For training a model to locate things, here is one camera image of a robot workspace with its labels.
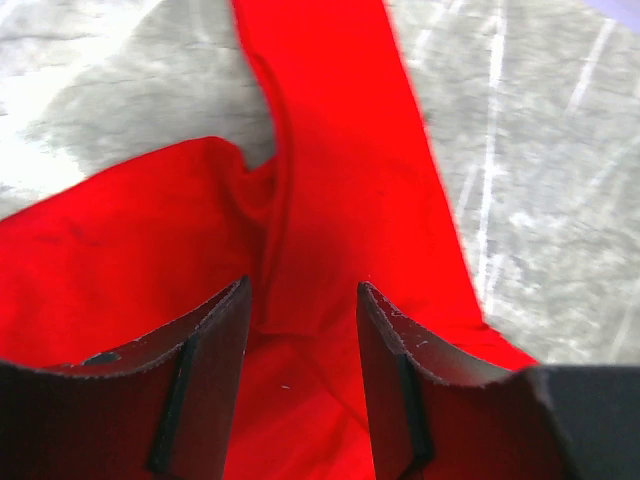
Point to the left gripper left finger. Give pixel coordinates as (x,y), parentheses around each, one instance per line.
(158,407)

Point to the red t-shirt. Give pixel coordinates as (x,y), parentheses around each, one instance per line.
(352,194)

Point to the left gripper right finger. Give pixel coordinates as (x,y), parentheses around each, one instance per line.
(436,412)

